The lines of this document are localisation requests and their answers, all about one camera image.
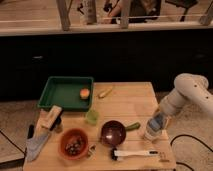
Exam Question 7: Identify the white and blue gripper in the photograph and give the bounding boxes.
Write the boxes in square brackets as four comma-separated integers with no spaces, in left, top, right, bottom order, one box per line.
[144,111,169,141]

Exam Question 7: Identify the orange bowl with contents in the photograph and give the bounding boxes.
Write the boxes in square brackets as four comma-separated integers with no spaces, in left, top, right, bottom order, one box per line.
[58,128,89,160]

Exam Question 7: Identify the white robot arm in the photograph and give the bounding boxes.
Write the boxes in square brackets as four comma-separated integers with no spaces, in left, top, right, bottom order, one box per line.
[143,73,213,141]

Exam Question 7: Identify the green paper cup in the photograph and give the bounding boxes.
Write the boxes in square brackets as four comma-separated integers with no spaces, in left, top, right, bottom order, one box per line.
[85,109,99,125]

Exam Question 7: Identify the white handled brush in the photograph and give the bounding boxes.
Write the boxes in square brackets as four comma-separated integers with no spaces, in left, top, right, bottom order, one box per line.
[110,148,158,161]

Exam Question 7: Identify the orange round fruit toy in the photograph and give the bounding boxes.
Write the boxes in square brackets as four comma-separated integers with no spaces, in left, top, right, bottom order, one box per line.
[80,88,90,100]

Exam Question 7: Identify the dark red bowl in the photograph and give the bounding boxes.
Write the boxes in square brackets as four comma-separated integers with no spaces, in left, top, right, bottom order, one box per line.
[100,120,126,147]

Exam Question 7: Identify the green plastic tray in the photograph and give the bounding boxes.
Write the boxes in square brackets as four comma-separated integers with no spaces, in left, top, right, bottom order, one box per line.
[38,76,94,112]

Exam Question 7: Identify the green vegetable toy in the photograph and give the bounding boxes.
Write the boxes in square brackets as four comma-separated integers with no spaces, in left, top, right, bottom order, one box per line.
[125,122,141,131]

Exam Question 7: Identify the black floor cable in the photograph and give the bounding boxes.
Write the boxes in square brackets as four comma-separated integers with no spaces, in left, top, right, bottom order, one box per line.
[170,133,213,171]

